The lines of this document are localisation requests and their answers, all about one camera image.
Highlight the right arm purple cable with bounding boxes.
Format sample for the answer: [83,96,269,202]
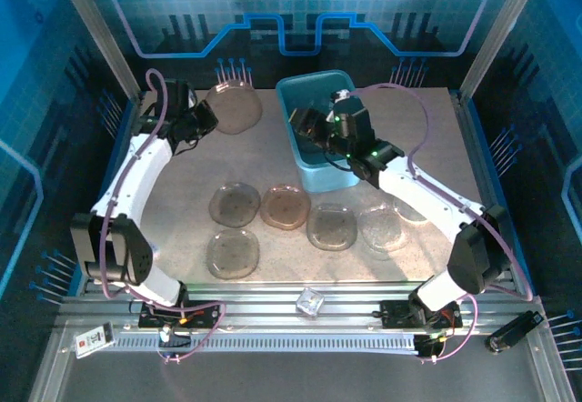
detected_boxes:
[349,82,536,365]

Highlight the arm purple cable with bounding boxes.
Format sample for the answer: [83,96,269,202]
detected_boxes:
[349,82,536,365]
[98,68,227,365]

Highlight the grey translucent plastic plate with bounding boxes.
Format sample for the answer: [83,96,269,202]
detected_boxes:
[306,202,357,252]
[207,182,263,229]

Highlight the clear plastic plate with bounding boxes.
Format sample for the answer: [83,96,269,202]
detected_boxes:
[357,205,409,254]
[206,228,261,280]

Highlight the aluminium frame post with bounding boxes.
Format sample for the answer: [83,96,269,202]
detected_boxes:
[458,0,549,101]
[50,0,146,103]

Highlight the white label card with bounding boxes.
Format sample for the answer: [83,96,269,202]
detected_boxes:
[73,321,117,360]

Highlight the aluminium extrusion rail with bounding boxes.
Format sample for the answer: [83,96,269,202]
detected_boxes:
[58,281,542,330]

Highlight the black handheld device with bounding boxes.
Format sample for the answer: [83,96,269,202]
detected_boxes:
[484,309,546,354]

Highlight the clear plastic cube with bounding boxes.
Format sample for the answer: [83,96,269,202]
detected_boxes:
[295,286,326,319]

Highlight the teal plastic bin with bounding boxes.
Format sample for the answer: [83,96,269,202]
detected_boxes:
[275,69,365,194]

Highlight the left aluminium frame post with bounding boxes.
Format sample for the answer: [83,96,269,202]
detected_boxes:
[50,0,146,103]

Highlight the right aluminium frame post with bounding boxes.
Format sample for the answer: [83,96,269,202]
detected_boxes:
[458,0,549,101]

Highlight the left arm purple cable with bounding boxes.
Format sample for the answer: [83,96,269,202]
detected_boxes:
[98,68,227,365]

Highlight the brown translucent plastic plate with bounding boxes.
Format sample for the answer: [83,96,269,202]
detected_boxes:
[259,184,313,230]
[205,79,264,136]

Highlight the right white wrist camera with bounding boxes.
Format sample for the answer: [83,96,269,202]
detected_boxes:
[330,88,356,108]

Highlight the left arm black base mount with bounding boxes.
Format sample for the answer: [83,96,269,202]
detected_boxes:
[137,299,222,329]

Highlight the white slotted cable duct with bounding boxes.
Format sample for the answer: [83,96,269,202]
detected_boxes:
[111,332,419,354]

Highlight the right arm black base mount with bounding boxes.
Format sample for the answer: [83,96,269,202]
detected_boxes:
[379,298,464,329]

